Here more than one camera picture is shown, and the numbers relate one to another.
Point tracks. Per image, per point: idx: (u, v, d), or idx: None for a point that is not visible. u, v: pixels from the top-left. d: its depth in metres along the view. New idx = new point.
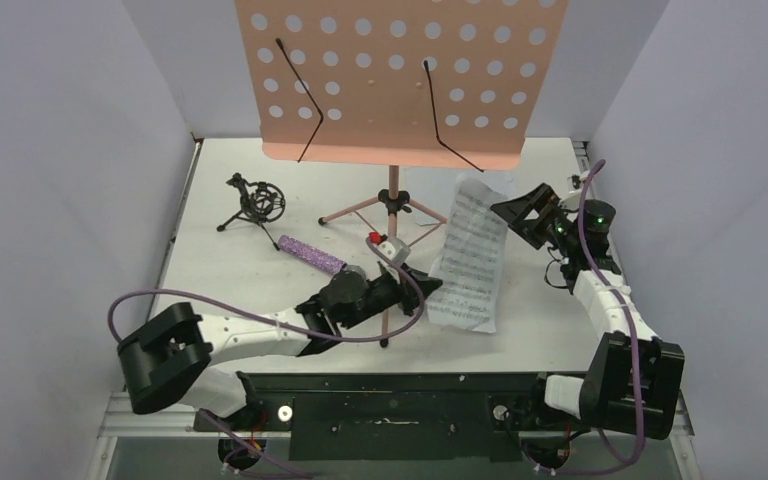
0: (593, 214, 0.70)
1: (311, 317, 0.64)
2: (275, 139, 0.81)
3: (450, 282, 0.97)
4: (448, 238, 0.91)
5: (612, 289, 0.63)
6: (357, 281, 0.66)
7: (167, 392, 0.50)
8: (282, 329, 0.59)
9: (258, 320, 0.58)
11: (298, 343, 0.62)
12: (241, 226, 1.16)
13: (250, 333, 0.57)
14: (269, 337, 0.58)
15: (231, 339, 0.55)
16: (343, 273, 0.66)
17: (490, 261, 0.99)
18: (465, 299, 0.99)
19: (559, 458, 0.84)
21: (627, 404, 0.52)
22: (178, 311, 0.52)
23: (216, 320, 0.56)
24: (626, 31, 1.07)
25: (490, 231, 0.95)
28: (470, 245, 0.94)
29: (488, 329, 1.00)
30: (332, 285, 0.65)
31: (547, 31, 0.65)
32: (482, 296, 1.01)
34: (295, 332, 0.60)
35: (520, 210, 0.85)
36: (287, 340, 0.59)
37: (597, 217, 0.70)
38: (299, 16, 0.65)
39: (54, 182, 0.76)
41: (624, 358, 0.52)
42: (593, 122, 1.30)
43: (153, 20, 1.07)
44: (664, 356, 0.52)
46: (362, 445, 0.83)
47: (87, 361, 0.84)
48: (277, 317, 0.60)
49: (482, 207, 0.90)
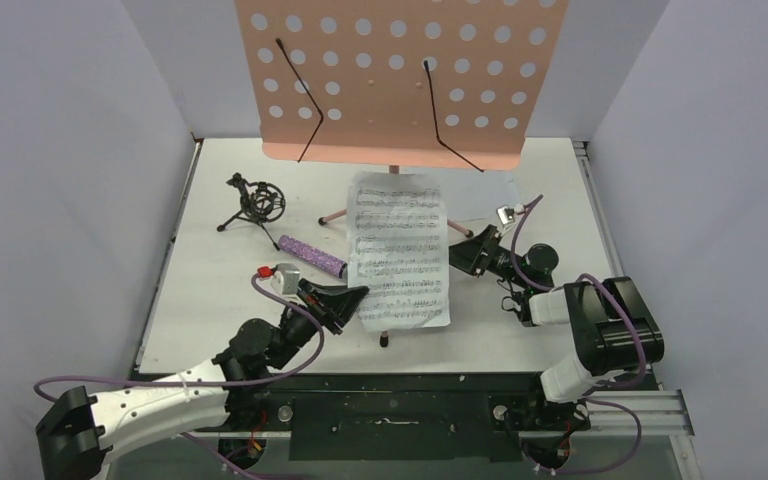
0: (539, 266, 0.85)
1: (236, 365, 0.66)
2: (275, 139, 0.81)
3: (383, 284, 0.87)
4: (363, 240, 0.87)
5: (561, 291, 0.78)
6: (263, 329, 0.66)
7: (76, 471, 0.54)
8: (189, 389, 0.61)
9: (161, 386, 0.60)
11: (215, 397, 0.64)
12: (241, 226, 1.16)
13: (150, 402, 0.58)
14: (176, 399, 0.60)
15: (128, 414, 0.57)
16: (250, 323, 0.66)
17: (424, 250, 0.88)
18: (408, 297, 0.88)
19: (559, 458, 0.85)
21: (626, 339, 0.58)
22: (73, 397, 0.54)
23: (114, 396, 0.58)
24: (627, 30, 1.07)
25: (412, 218, 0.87)
28: (389, 240, 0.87)
29: (443, 322, 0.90)
30: (241, 338, 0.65)
31: (547, 31, 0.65)
32: (429, 288, 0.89)
34: (207, 388, 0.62)
35: (470, 253, 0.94)
36: (198, 398, 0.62)
37: (541, 269, 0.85)
38: (298, 16, 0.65)
39: (54, 180, 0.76)
41: (587, 296, 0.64)
42: (593, 122, 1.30)
43: (153, 20, 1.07)
44: (618, 284, 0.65)
46: (362, 445, 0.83)
47: (86, 361, 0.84)
48: (185, 378, 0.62)
49: (394, 199, 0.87)
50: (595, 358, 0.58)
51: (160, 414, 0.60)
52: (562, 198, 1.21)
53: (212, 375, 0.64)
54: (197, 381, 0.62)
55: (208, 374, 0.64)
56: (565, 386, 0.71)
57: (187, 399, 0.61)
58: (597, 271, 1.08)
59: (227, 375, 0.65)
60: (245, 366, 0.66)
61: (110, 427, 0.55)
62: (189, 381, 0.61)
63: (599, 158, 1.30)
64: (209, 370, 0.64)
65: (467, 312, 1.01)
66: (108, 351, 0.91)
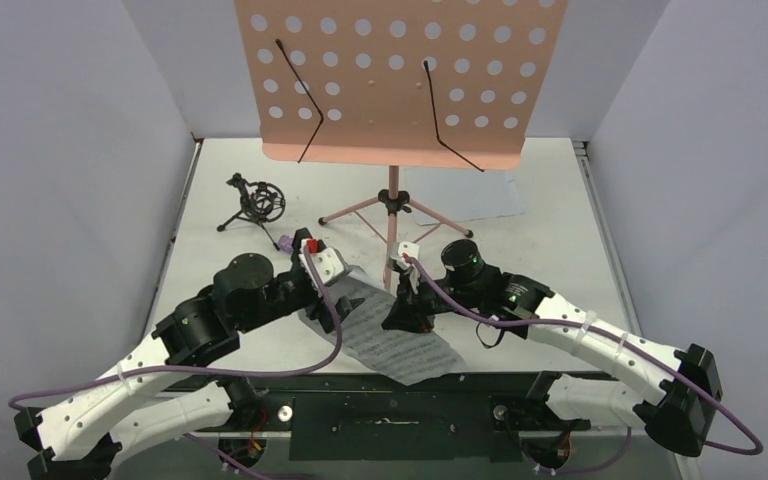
0: (461, 259, 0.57)
1: (195, 323, 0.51)
2: (275, 139, 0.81)
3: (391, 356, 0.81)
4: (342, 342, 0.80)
5: (592, 330, 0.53)
6: (260, 265, 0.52)
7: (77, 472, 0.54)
8: (126, 381, 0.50)
9: (98, 386, 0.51)
11: (168, 379, 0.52)
12: (241, 226, 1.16)
13: (91, 408, 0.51)
14: (115, 397, 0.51)
15: (73, 425, 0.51)
16: (245, 256, 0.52)
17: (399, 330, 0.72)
18: (418, 358, 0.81)
19: (559, 458, 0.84)
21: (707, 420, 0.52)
22: (19, 421, 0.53)
23: (60, 410, 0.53)
24: (627, 31, 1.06)
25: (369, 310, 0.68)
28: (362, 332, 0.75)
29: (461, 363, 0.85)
30: (230, 270, 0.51)
31: (547, 31, 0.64)
32: (433, 345, 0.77)
34: (149, 374, 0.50)
35: (415, 318, 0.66)
36: (142, 386, 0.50)
37: (468, 260, 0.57)
38: (298, 16, 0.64)
39: (55, 182, 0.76)
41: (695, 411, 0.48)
42: (593, 122, 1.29)
43: (152, 20, 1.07)
44: (704, 370, 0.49)
46: (362, 446, 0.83)
47: (84, 360, 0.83)
48: (119, 369, 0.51)
49: None
50: (679, 444, 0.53)
51: (119, 410, 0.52)
52: (561, 198, 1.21)
53: (154, 358, 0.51)
54: (136, 368, 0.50)
55: (151, 359, 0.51)
56: (597, 418, 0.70)
57: (129, 393, 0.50)
58: (596, 271, 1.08)
59: (187, 336, 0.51)
60: (210, 327, 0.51)
61: (56, 446, 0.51)
62: (127, 371, 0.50)
63: (599, 157, 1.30)
64: (152, 350, 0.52)
65: (462, 327, 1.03)
66: (107, 350, 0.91)
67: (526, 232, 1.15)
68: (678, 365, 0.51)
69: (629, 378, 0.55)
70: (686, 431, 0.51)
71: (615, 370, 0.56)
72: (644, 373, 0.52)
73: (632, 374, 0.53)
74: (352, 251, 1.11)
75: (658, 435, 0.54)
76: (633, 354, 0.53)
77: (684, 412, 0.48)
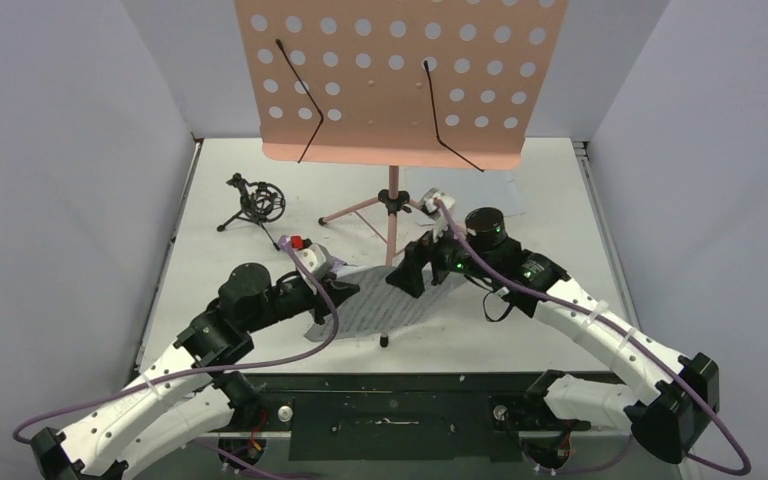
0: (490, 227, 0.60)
1: (213, 335, 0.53)
2: (275, 138, 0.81)
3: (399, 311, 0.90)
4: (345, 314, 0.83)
5: (599, 319, 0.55)
6: (259, 271, 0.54)
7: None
8: (156, 387, 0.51)
9: (125, 395, 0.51)
11: (192, 383, 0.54)
12: (241, 226, 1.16)
13: (120, 417, 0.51)
14: (146, 403, 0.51)
15: (103, 435, 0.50)
16: (240, 267, 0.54)
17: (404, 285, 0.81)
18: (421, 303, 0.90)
19: (559, 458, 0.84)
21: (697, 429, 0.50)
22: (40, 440, 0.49)
23: (82, 425, 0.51)
24: (627, 31, 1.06)
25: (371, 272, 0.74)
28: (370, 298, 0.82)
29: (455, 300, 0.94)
30: (231, 283, 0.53)
31: (547, 31, 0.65)
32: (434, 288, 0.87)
34: (178, 378, 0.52)
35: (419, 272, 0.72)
36: (171, 390, 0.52)
37: (493, 230, 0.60)
38: (298, 16, 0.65)
39: (54, 182, 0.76)
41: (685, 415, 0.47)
42: (593, 122, 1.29)
43: (152, 20, 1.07)
44: (704, 377, 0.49)
46: (362, 445, 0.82)
47: (84, 360, 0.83)
48: (145, 378, 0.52)
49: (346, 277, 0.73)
50: (662, 450, 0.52)
51: (145, 418, 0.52)
52: (561, 198, 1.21)
53: (180, 363, 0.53)
54: (164, 374, 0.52)
55: (177, 364, 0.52)
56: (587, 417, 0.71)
57: (158, 398, 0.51)
58: (596, 271, 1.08)
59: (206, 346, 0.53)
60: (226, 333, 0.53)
61: (88, 458, 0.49)
62: (155, 378, 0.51)
63: (599, 157, 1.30)
64: (175, 357, 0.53)
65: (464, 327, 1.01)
66: (107, 350, 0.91)
67: (526, 232, 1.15)
68: (680, 369, 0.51)
69: (628, 377, 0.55)
70: (671, 434, 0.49)
71: (616, 366, 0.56)
72: (643, 371, 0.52)
73: (631, 371, 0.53)
74: (352, 250, 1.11)
75: (644, 438, 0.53)
76: (636, 351, 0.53)
77: (674, 412, 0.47)
